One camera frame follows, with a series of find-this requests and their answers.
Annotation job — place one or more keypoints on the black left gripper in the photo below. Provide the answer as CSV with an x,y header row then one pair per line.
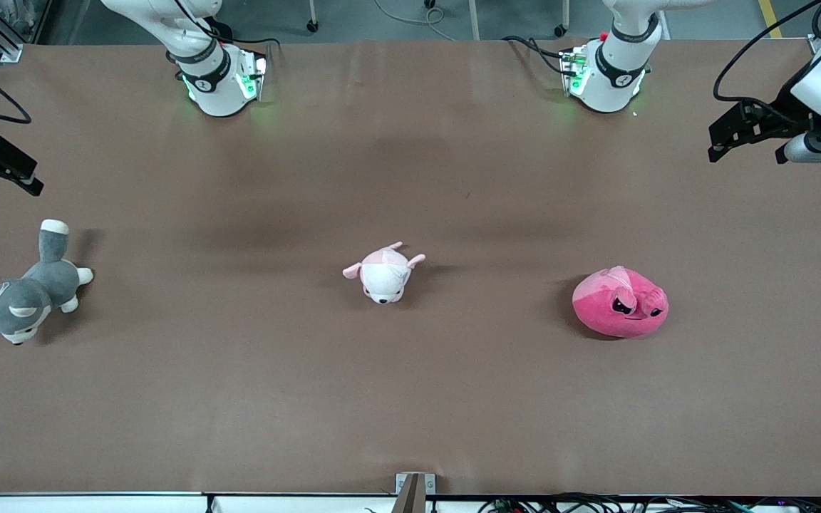
x,y
774,121

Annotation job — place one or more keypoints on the bright pink plush toy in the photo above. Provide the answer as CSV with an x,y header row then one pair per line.
x,y
610,313

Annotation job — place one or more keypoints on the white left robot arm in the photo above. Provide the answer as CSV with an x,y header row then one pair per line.
x,y
613,85

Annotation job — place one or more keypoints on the grey white plush cat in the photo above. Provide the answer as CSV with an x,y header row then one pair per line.
x,y
18,303

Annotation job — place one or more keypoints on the pale pink white plush dog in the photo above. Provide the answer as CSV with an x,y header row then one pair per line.
x,y
385,278

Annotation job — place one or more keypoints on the brown table cover sheet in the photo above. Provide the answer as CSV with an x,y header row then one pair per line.
x,y
410,399

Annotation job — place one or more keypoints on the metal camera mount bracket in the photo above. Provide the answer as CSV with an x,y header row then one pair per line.
x,y
414,491

